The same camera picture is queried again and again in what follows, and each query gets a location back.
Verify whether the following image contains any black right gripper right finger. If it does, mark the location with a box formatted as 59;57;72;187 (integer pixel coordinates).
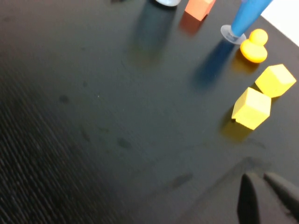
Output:
263;172;299;218

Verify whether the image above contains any orange foam cube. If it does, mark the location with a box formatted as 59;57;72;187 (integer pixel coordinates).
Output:
184;0;217;22

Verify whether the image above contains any yellow rubber duck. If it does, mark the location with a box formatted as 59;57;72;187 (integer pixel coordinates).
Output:
240;28;269;64

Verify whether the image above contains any blue paper cone cup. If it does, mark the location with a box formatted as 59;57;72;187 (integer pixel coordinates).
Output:
230;0;274;38

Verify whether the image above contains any clear plastic cone stand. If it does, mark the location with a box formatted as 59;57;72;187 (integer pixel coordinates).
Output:
220;24;247;46

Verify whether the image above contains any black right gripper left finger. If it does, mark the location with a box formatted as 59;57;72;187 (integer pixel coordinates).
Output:
236;173;299;224

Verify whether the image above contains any yellow foam cube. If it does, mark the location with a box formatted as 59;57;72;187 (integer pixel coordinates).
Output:
254;63;298;98
231;86;272;131

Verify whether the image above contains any light blue plastic cup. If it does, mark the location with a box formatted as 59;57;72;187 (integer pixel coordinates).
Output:
155;0;182;7

